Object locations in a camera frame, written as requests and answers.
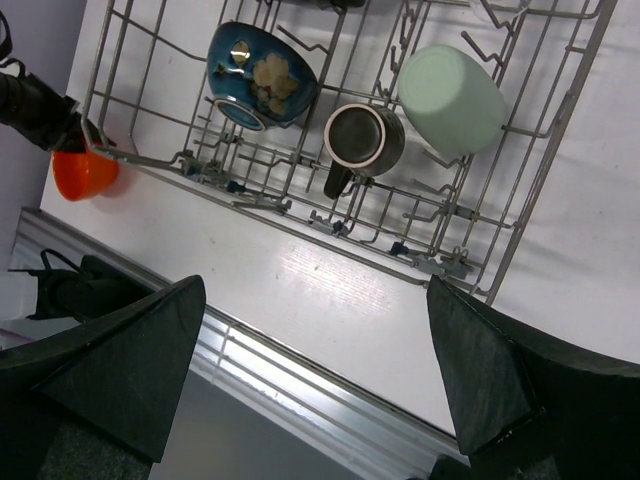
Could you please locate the aluminium mounting rail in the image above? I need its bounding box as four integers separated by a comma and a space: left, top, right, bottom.
12, 207, 466, 476

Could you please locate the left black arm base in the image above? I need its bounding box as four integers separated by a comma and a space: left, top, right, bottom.
26, 249, 154, 323

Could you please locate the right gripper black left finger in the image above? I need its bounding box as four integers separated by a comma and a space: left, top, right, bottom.
1, 275, 206, 479

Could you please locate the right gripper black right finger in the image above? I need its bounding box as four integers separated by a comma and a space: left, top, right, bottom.
426, 277, 639, 479

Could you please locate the dark brown mug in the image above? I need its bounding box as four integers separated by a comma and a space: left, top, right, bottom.
323, 103, 406, 200

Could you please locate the grey wire dish rack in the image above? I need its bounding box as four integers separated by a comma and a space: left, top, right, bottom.
82, 1, 616, 302

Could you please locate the pale green cup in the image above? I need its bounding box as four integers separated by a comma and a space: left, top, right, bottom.
397, 44, 507, 156

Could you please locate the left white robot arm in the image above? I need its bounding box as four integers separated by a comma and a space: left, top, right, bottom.
1, 17, 115, 153

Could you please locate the blue floral ceramic bowl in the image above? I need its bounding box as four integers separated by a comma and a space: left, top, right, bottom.
206, 21, 319, 132

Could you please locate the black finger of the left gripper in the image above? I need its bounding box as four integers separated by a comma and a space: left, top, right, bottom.
49, 97, 116, 153

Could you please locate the orange bowl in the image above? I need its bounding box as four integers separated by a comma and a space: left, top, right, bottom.
52, 151, 119, 201

